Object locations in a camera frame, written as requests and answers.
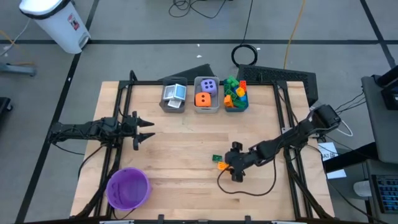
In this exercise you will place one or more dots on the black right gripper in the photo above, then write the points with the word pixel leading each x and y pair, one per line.
pixel 239 161

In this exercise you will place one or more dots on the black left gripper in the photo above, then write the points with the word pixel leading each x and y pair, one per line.
pixel 129 129

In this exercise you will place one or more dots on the yellow-orange toy block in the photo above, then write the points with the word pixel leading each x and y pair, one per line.
pixel 222 165

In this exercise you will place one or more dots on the dark green toy block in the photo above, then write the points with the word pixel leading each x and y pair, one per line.
pixel 216 158

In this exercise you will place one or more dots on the grey-backed card deck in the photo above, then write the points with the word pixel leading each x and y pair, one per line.
pixel 168 92
pixel 174 104

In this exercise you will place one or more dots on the teal-backed card deck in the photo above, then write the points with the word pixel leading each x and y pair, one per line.
pixel 180 92

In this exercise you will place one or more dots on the long green toy block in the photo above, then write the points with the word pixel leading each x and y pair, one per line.
pixel 240 103

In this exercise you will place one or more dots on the orange wedge toy block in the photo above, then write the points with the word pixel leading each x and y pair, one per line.
pixel 228 101

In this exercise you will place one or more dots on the large blue toy block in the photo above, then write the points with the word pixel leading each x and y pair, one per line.
pixel 244 98

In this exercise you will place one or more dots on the orange foam die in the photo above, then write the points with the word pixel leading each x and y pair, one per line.
pixel 202 99

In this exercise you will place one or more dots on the yellow toy block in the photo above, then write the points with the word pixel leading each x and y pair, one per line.
pixel 240 92

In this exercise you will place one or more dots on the purple foam die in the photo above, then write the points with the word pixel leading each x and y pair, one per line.
pixel 208 87

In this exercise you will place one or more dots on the large green toy block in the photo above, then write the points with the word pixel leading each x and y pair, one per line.
pixel 231 81

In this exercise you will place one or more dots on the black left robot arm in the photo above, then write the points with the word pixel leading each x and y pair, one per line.
pixel 77 129

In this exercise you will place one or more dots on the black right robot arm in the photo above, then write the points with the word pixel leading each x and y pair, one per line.
pixel 295 133

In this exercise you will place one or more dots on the dark grey plastic bin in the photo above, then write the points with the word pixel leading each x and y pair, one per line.
pixel 174 110

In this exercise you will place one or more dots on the blue plastic bin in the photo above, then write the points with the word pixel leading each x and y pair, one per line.
pixel 236 109

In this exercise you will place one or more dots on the white plastic bin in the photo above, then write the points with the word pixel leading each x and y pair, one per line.
pixel 206 109

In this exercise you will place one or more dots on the purple plastic bucket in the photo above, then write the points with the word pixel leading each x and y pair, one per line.
pixel 127 189

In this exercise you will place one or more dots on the white printed paper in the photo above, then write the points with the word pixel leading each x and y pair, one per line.
pixel 328 151

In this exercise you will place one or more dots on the white paper sheet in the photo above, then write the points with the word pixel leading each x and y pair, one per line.
pixel 337 174

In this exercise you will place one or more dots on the black side desk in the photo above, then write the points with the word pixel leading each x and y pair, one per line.
pixel 351 157

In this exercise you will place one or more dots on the white computer mouse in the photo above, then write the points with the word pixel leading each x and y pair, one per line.
pixel 362 188

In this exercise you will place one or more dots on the white trash can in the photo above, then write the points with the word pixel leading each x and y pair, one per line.
pixel 59 28

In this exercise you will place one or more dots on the grey floor stand foot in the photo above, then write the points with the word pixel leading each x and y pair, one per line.
pixel 18 70

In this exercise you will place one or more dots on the black chair base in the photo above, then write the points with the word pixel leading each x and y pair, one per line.
pixel 4 107

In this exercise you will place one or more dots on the grey desk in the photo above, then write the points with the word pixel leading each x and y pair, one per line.
pixel 379 130

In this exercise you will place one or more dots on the backlit keyboard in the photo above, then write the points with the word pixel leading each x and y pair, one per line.
pixel 387 194

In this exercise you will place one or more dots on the black monitor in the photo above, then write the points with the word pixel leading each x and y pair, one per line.
pixel 390 93

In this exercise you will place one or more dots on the black aluminium frame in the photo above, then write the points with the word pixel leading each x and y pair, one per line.
pixel 146 82

